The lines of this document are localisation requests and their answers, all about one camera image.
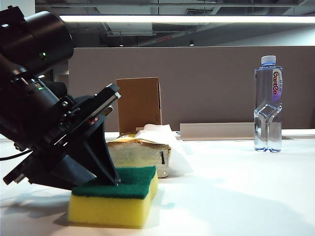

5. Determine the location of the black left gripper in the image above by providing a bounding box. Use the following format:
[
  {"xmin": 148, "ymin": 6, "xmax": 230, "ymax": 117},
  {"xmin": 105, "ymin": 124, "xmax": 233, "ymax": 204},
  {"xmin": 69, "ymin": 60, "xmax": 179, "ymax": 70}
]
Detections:
[{"xmin": 2, "ymin": 83, "xmax": 122, "ymax": 191}]

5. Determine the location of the yellow sponge with green scourer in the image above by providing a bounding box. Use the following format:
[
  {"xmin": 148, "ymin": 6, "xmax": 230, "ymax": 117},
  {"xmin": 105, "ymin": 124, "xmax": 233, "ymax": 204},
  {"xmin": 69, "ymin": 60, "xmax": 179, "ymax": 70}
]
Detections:
[{"xmin": 67, "ymin": 165, "xmax": 159, "ymax": 230}]

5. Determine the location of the clear plastic water bottle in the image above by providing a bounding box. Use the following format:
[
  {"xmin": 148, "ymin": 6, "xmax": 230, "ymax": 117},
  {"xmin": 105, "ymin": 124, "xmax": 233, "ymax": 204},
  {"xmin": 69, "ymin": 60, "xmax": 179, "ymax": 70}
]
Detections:
[{"xmin": 253, "ymin": 55, "xmax": 283, "ymax": 153}]

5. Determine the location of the gold tissue pack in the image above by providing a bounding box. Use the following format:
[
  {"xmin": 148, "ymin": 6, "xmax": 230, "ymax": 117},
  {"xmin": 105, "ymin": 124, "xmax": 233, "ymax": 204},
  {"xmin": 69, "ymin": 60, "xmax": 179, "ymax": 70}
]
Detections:
[{"xmin": 106, "ymin": 132, "xmax": 172, "ymax": 179}]

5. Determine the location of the white tissue sheet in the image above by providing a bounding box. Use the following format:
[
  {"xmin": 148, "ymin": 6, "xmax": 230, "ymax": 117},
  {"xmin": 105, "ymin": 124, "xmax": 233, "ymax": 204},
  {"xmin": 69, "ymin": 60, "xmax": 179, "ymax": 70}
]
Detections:
[{"xmin": 134, "ymin": 123, "xmax": 194, "ymax": 177}]

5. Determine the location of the brown cardboard box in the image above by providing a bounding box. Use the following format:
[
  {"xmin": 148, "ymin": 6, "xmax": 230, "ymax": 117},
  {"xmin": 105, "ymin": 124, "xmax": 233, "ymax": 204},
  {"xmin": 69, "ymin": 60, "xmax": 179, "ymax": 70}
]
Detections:
[{"xmin": 115, "ymin": 77, "xmax": 163, "ymax": 135}]

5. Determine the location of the brown fabric desk partition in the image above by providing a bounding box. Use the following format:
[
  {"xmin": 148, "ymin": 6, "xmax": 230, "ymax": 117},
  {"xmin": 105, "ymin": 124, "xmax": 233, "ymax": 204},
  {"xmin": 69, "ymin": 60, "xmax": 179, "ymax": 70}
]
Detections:
[{"xmin": 67, "ymin": 46, "xmax": 315, "ymax": 133}]

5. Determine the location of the long ceiling light strip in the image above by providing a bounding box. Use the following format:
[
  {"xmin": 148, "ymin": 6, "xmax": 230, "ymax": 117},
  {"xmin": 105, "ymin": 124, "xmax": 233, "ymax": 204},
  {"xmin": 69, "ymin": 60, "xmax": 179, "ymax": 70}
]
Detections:
[{"xmin": 59, "ymin": 15, "xmax": 315, "ymax": 24}]

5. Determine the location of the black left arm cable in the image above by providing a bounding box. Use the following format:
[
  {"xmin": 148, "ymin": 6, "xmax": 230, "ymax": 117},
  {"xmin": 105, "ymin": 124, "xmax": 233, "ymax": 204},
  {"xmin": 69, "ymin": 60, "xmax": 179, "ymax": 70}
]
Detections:
[{"xmin": 0, "ymin": 149, "xmax": 33, "ymax": 162}]

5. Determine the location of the beige metal cable tray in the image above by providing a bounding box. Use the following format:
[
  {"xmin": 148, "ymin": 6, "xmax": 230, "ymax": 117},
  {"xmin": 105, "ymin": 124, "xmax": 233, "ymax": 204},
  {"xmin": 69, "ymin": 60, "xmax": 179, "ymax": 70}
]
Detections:
[{"xmin": 179, "ymin": 122, "xmax": 255, "ymax": 141}]

